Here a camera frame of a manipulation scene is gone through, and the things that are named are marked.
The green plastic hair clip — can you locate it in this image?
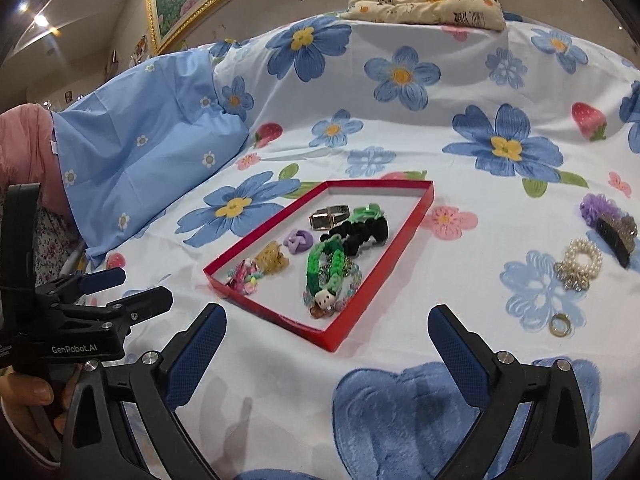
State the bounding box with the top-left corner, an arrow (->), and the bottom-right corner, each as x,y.
348,202 -> 387,226

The white floral bed sheet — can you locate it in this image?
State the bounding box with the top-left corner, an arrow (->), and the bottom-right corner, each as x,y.
65,10 -> 640,480

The purple flower hair clip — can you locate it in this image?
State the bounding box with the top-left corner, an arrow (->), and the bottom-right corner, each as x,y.
283,228 -> 311,255

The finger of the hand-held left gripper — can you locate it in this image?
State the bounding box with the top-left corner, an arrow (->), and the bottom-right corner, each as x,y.
35,266 -> 127,301
97,286 -> 174,341

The black fabric scrunchie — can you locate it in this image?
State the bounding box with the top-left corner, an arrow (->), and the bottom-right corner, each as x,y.
320,217 -> 390,256

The red shallow box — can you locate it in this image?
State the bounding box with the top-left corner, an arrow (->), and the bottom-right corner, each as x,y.
202,178 -> 435,354

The small floral patterned cloth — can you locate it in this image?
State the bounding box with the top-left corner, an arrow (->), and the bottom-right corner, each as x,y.
30,205 -> 83,281

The pearl bracelet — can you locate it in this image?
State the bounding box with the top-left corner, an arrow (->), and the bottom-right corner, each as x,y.
553,238 -> 603,292

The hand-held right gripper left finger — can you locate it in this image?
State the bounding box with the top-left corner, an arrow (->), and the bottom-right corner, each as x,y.
60,302 -> 228,480

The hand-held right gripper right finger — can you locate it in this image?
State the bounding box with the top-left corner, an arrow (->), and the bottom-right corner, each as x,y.
427,304 -> 593,480

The cream printed cushion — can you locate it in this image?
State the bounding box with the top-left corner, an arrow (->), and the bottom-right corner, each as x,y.
339,0 -> 507,31

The black ornate hair comb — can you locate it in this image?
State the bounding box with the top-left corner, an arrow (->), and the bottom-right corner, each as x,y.
595,212 -> 640,268

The purple fluffy hair tie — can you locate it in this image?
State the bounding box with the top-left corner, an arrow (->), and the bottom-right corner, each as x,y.
579,193 -> 623,228

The blue floral pillow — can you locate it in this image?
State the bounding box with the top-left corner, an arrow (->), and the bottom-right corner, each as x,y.
52,50 -> 251,271

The gold framed painting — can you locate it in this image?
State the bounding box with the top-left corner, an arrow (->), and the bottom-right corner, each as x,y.
144,0 -> 281,56

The green braided bracelet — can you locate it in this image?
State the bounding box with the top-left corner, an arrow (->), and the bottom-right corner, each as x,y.
302,237 -> 346,318

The person's left hand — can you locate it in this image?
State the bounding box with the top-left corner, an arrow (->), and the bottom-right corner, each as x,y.
0,365 -> 83,466

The pink pillow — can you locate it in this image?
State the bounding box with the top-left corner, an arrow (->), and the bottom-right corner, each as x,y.
0,103 -> 68,211

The yellow bear hair clip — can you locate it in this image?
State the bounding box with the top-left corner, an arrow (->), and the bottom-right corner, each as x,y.
255,241 -> 291,276

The translucent bead bracelet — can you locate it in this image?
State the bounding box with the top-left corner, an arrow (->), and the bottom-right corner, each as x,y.
307,257 -> 363,320

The gold square wristwatch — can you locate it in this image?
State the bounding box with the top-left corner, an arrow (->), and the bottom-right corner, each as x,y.
308,203 -> 352,232

